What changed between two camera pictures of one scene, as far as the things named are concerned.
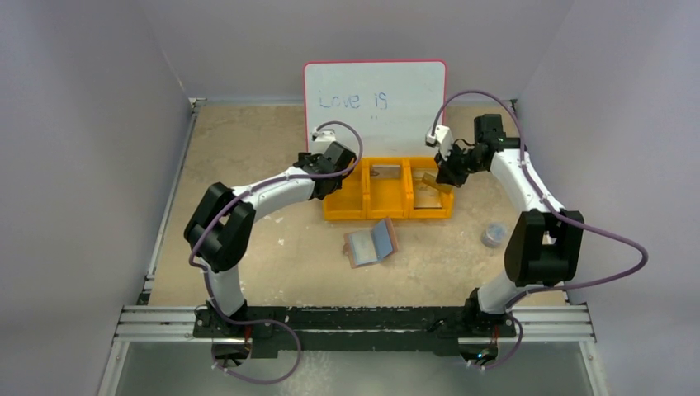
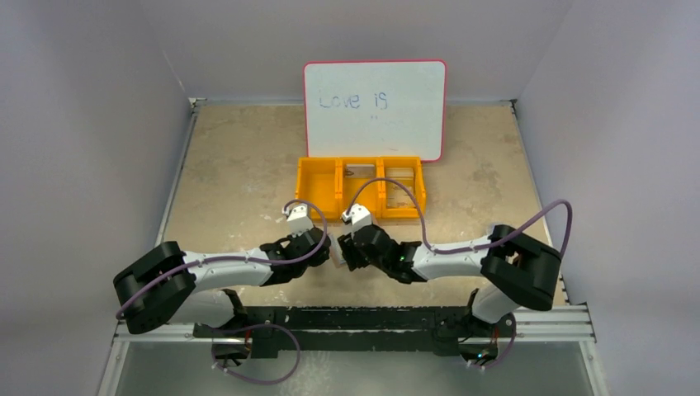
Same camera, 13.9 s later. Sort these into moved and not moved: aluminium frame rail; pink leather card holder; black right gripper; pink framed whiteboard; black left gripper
Moved: black left gripper; black right gripper; pink leather card holder
Not moved: aluminium frame rail; pink framed whiteboard
